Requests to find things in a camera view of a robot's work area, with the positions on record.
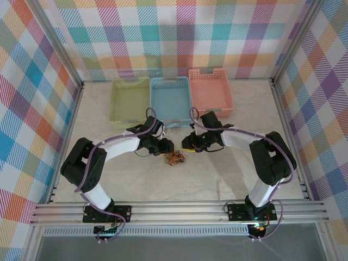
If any aluminium upright frame post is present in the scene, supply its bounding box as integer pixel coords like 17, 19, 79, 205
34, 0, 84, 86
270, 0, 326, 82

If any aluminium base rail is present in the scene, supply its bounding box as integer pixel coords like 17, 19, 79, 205
29, 200, 327, 226

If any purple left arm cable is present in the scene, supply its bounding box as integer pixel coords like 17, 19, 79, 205
74, 108, 166, 243

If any green perforated plastic basket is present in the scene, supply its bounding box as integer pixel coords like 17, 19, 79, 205
108, 77, 152, 129

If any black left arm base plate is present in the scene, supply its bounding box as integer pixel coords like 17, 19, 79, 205
83, 205, 133, 223

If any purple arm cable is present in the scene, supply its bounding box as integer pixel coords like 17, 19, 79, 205
189, 107, 297, 242
74, 108, 166, 243

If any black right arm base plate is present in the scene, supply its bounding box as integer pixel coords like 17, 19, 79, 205
227, 203, 277, 221

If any grey slotted cable duct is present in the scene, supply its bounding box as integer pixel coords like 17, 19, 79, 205
43, 224, 251, 236

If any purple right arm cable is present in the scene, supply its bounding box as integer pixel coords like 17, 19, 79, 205
189, 107, 297, 242

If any blue perforated plastic basket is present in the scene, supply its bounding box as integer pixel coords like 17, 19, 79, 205
150, 77, 192, 129

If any pink perforated plastic basket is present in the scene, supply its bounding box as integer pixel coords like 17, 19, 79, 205
188, 68, 235, 118

